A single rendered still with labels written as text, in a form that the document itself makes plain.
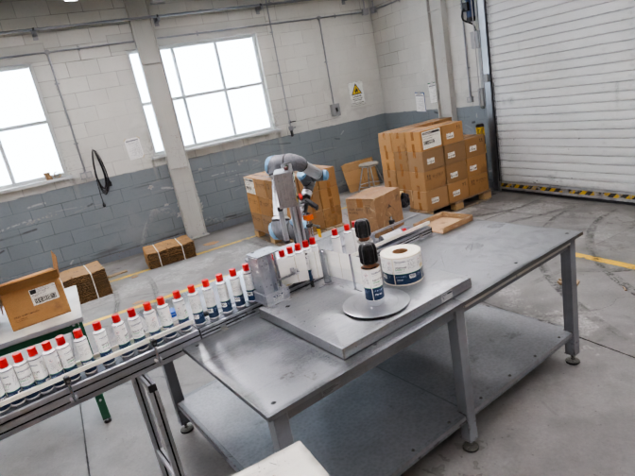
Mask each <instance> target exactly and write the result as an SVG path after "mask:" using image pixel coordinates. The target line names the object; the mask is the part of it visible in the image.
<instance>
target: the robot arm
mask: <svg viewBox="0 0 635 476"><path fill-rule="evenodd" d="M285 162H291V165H292V169H293V171H298V173H297V177H298V179H299V181H300V182H301V184H302V185H303V189H302V192H301V194H302V200H299V203H300V212H301V217H302V216H303V215H305V214H306V213H307V211H308V206H311V207H312V208H314V209H315V210H316V211H317V210H318V209H319V207H318V204H316V203H315V202H313V201H312V200H310V198H311V196H312V193H313V190H314V187H315V183H316V181H322V180H323V181H324V180H327V179H328V178H329V172H328V171H327V170H320V169H318V168H317V167H315V166H314V165H313V164H311V163H309V162H308V161H307V160H306V159H305V158H303V157H301V156H299V155H296V154H282V155H273V156H270V157H268V158H267V159H266V162H265V170H266V173H267V174H269V177H270V178H271V181H272V196H273V212H274V217H273V218H272V222H271V223H269V226H268V230H269V234H270V236H271V237H272V238H273V239H275V240H283V232H282V227H281V223H280V218H279V213H278V210H277V207H280V206H279V201H278V198H277V193H276V188H275V184H274V179H273V173H274V171H275V170H277V169H282V168H281V163H285ZM283 213H284V218H285V222H286V226H287V231H288V236H289V239H294V243H295V244H296V243H297V241H296V237H295V232H294V228H293V223H292V218H291V219H290V218H289V217H288V216H287V208H285V209H283ZM302 222H303V226H304V231H305V236H306V240H308V244H309V245H310V242H309V238H310V237H309V232H308V228H306V225H307V223H306V221H303V217H302Z"/></svg>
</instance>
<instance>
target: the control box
mask: <svg viewBox="0 0 635 476"><path fill-rule="evenodd" d="M292 171H293V169H292V168H291V167H289V169H288V171H284V169H283V168H282V169H277V170H275V171H274V173H273V179H274V184H275V188H276V193H277V198H278V201H279V206H280V209H285V208H291V207H296V206H297V205H298V202H299V200H298V199H297V195H298V193H297V192H296V188H295V182H294V179H293V174H292Z"/></svg>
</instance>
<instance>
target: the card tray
mask: <svg viewBox="0 0 635 476"><path fill-rule="evenodd" d="M427 221H430V224H429V225H426V226H430V227H432V232H436V233H442V234H444V233H446V232H448V231H450V230H454V229H456V228H458V227H460V226H462V225H464V224H467V223H469V222H471V221H472V214H465V213H456V212H439V213H437V214H435V215H432V216H430V217H428V218H425V219H423V220H421V221H419V222H417V223H415V224H413V227H416V226H417V225H420V224H422V223H424V222H427Z"/></svg>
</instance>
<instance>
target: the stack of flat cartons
mask: <svg viewBox="0 0 635 476"><path fill-rule="evenodd" d="M60 281H61V284H62V286H63V289H65V288H68V287H71V286H74V285H76V286H77V291H78V296H79V301H80V304H83V303H86V302H89V301H92V300H95V299H97V298H102V297H104V296H107V295H110V294H113V292H112V289H111V285H110V282H109V279H108V277H107V274H106V272H105V268H104V267H103V266H102V265H101V264H100V263H99V262H98V261H94V262H91V263H87V264H85V265H82V266H78V267H74V268H71V269H68V270H65V271H62V272H60Z"/></svg>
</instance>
